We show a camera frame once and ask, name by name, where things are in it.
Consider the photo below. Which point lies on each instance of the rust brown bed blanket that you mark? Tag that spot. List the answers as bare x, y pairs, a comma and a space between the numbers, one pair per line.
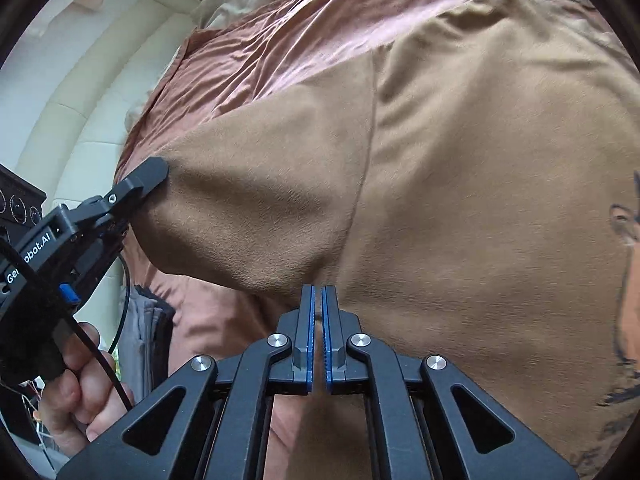
280, 50

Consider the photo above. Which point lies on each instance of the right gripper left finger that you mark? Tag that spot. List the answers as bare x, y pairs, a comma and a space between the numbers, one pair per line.
296, 370

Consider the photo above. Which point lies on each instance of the grey folded clothes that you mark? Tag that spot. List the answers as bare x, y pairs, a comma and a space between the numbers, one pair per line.
143, 346

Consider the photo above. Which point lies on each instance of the tan printed t-shirt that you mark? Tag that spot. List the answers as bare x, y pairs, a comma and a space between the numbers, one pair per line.
598, 105

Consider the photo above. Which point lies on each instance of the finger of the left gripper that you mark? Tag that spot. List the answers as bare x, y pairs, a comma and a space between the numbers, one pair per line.
130, 193

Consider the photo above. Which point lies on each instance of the person's left hand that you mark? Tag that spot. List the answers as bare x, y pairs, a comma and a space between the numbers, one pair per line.
80, 404

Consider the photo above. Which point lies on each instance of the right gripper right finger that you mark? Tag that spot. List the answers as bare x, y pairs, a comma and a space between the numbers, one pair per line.
340, 370

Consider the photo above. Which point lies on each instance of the cream padded headboard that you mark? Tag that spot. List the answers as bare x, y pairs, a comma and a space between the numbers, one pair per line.
73, 84

